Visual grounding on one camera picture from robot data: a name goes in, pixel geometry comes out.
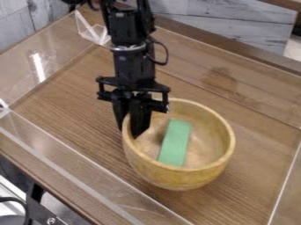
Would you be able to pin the black metal table bracket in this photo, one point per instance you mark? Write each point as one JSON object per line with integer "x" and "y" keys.
{"x": 38, "y": 214}

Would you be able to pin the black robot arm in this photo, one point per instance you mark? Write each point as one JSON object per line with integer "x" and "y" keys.
{"x": 130, "y": 25}

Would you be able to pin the clear acrylic corner bracket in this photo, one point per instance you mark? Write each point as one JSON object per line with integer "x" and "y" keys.
{"x": 94, "y": 33}

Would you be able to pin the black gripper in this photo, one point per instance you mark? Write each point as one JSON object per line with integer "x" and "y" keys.
{"x": 131, "y": 89}

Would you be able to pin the brown wooden bowl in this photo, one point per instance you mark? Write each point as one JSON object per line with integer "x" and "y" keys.
{"x": 209, "y": 152}

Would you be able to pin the green rectangular block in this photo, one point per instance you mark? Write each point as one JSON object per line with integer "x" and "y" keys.
{"x": 176, "y": 143}

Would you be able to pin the clear acrylic tray wall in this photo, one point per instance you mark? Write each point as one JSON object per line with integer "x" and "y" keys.
{"x": 98, "y": 195}

